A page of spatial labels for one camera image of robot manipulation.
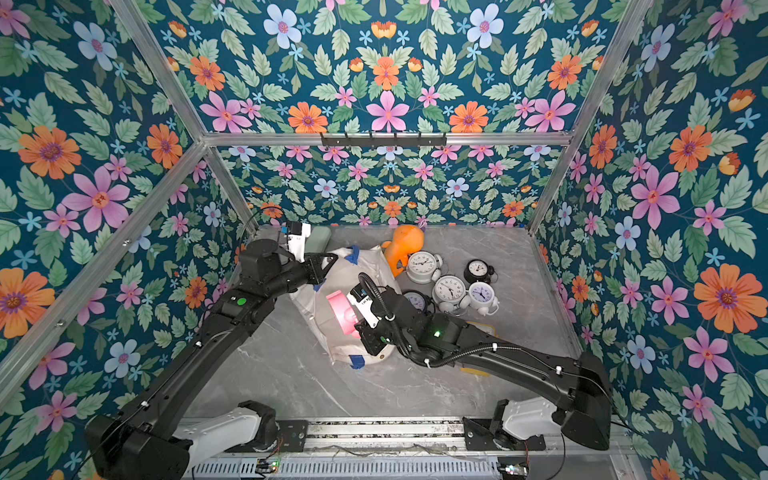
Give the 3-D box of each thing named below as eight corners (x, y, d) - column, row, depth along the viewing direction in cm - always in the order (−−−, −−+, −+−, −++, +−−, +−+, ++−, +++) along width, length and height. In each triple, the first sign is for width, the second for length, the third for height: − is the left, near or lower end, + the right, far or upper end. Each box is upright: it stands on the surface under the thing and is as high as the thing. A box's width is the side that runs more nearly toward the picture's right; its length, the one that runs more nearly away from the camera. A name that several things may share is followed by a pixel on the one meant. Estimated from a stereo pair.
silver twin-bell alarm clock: (406, 284, 103) (406, 279, 100) (406, 256, 111) (406, 251, 108) (443, 284, 102) (444, 279, 100) (440, 256, 110) (441, 251, 108)
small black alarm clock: (465, 283, 105) (466, 277, 102) (462, 265, 110) (463, 258, 107) (496, 283, 105) (498, 277, 102) (491, 265, 110) (494, 258, 107)
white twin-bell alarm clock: (461, 315, 98) (462, 309, 94) (457, 288, 104) (459, 281, 101) (497, 315, 98) (500, 309, 94) (491, 288, 104) (493, 281, 101)
